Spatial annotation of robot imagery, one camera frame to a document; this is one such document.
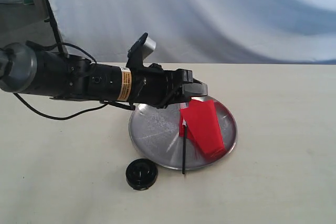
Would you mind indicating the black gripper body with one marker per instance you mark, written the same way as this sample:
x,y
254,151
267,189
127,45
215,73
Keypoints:
x,y
156,87

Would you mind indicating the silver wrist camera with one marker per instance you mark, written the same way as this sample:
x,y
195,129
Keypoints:
x,y
141,49

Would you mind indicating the white backdrop cloth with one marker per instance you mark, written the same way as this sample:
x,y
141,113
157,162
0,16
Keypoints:
x,y
204,31

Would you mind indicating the black backdrop stand pole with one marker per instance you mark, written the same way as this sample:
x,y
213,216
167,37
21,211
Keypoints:
x,y
50,19

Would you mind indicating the round stainless steel plate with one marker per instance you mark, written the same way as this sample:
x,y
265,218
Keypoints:
x,y
155,134

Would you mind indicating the red flag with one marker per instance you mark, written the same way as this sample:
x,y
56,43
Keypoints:
x,y
199,124

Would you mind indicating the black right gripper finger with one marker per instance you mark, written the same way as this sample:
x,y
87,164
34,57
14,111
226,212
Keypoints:
x,y
189,79

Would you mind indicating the black round flag base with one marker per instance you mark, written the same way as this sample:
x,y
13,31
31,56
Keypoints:
x,y
141,174

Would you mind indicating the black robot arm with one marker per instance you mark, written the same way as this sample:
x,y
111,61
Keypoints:
x,y
31,68

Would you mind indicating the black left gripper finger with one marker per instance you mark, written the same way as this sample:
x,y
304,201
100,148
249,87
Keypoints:
x,y
195,89

